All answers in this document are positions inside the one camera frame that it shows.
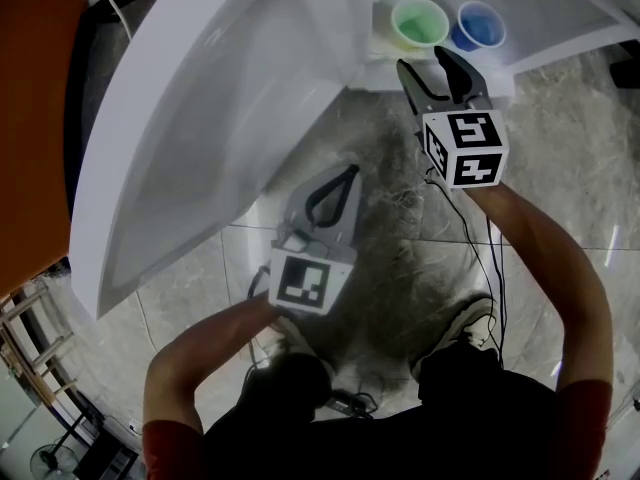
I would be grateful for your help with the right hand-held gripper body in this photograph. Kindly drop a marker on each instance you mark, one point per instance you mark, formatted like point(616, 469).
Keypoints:
point(475, 133)

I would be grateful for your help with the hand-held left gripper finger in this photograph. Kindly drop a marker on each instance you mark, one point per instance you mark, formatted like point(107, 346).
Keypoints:
point(295, 215)
point(350, 223)

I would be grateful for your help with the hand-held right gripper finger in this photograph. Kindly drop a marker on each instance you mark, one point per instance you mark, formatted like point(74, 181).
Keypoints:
point(465, 83)
point(417, 100)

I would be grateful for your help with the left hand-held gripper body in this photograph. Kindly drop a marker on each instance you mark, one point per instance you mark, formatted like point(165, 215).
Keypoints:
point(300, 283)

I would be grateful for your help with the blue plastic cup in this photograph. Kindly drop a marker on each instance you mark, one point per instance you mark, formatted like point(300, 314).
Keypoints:
point(479, 27)

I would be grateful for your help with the green plastic cup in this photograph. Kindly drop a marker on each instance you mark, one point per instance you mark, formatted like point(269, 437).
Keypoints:
point(419, 24)

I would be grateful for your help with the person's left forearm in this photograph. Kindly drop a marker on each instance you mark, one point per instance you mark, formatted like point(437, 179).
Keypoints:
point(200, 353)

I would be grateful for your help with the person's right forearm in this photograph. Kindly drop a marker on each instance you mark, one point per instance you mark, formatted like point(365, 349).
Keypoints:
point(560, 278)

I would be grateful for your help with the person's left white shoe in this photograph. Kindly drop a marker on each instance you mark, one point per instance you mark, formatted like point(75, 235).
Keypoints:
point(300, 338)

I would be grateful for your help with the person's white shoe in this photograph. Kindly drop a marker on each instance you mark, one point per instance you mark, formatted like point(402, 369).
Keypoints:
point(455, 323)
point(300, 338)

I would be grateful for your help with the black device on floor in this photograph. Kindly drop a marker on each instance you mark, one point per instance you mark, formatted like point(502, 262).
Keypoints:
point(350, 404)

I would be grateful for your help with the person's right white shoe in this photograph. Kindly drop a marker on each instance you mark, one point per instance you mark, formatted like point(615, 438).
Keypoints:
point(455, 323)

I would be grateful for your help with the black bottle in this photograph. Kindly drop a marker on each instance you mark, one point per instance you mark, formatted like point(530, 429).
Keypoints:
point(626, 68)

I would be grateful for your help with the person's black trousers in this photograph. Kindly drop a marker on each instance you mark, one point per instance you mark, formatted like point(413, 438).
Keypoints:
point(380, 443)

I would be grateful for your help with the orange sofa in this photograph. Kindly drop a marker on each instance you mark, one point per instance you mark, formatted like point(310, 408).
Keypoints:
point(35, 133)

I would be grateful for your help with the wooden rack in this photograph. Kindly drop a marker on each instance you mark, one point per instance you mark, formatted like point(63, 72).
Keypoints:
point(35, 353)

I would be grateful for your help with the black floor fan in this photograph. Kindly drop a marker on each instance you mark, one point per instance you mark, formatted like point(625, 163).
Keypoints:
point(52, 460)

